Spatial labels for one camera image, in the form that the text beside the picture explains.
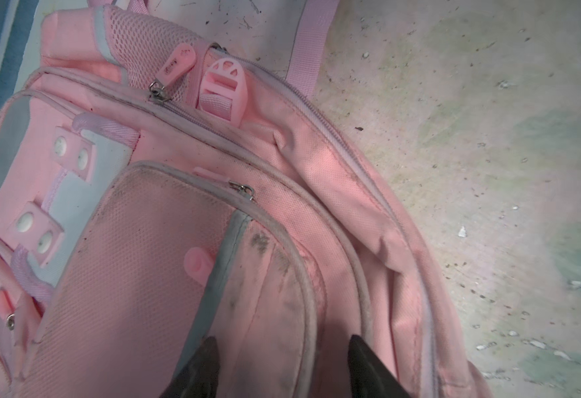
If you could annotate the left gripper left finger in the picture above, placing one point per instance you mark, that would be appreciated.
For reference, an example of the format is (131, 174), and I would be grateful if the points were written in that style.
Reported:
(199, 378)

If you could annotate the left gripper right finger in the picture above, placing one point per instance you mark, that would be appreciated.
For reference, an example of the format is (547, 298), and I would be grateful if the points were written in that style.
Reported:
(369, 377)

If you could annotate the pink student backpack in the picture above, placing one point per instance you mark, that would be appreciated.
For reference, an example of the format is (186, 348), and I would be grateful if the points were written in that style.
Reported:
(156, 191)

